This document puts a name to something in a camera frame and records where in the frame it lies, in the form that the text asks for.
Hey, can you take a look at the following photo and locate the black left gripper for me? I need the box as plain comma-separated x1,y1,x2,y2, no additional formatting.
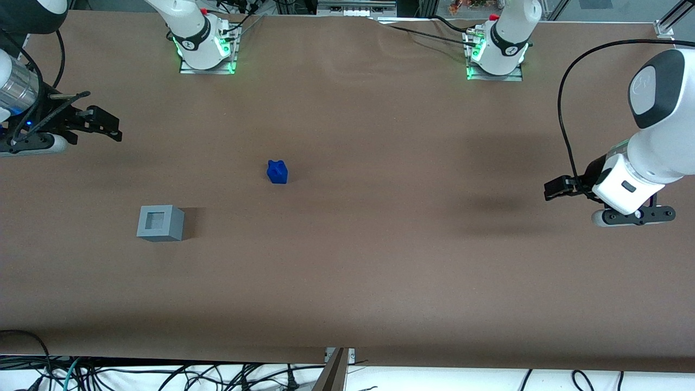
544,156,610,203

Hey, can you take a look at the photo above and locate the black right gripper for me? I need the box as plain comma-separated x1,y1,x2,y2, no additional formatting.
15,98,123,143

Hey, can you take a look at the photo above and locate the small blue plastic part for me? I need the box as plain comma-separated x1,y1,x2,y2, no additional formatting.
267,159,289,185

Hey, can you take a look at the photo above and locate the gray square hollow base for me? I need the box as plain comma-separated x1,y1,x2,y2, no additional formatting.
136,204,186,242

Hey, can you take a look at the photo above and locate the brown table cover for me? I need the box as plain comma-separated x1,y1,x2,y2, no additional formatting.
0,10,695,374

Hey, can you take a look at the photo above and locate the white background device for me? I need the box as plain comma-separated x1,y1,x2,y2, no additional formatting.
317,0,398,18

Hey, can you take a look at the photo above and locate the dark table support beam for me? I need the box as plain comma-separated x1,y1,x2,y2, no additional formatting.
311,348,349,391

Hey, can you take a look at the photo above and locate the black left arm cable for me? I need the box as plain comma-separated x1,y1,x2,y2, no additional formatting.
558,39,675,190

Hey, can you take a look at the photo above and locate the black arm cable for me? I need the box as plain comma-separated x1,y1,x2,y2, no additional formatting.
0,28,67,104
558,39,675,190

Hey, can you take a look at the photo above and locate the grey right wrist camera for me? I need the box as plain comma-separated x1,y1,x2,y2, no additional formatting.
0,133,69,159

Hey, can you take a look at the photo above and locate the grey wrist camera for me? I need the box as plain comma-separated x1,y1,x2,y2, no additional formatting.
591,205,677,228
0,133,69,159

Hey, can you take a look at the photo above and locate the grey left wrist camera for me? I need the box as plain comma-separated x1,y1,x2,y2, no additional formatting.
591,205,677,228

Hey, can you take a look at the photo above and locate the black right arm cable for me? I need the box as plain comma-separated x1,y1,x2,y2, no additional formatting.
0,28,67,104

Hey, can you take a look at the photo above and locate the black base cable bundle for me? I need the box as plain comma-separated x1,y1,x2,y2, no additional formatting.
216,0,268,40

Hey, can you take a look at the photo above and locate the looped black floor cable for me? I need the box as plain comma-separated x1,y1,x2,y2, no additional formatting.
571,369,597,391

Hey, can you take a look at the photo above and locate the black base power cable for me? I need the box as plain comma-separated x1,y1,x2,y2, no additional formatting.
430,15,481,36
375,22,479,48

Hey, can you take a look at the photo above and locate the aluminium frame profile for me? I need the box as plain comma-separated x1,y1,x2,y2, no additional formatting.
666,0,695,29

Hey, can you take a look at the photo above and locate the thick black floor cable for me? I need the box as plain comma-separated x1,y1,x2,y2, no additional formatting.
0,329,53,391

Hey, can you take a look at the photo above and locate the teal floor cable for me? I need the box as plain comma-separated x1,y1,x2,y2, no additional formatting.
61,357,84,391

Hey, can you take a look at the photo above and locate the silver table edge bracket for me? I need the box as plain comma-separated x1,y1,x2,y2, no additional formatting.
324,347,357,364

